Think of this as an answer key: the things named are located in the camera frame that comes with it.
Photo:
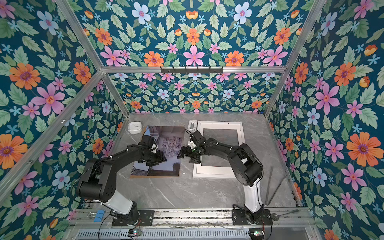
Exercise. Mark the black hook rail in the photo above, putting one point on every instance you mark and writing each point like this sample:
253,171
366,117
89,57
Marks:
191,70

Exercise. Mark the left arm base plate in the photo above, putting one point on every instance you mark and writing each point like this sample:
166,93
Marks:
144,217

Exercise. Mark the white picture frame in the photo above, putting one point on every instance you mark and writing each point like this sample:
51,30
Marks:
222,174

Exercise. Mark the photo of framed pictures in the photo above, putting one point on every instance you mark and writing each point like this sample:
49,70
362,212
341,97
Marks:
169,140

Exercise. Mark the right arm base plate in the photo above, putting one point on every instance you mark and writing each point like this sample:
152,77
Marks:
239,218

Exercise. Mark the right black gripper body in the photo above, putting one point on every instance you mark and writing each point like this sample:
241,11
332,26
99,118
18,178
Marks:
194,154

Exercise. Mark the blue binder clip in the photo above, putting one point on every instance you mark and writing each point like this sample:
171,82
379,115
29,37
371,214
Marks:
99,216

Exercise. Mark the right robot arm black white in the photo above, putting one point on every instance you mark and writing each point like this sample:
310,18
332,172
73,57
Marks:
247,168

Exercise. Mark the white cable duct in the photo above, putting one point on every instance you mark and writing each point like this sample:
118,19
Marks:
164,234

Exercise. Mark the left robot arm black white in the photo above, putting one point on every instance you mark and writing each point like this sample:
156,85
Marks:
99,180

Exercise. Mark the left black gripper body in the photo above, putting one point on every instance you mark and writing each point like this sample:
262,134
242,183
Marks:
154,158

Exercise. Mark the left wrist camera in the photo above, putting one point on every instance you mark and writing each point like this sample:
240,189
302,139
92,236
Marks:
148,141

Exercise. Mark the white round device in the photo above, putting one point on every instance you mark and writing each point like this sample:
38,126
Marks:
135,128

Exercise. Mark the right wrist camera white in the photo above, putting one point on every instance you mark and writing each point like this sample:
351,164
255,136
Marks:
191,144

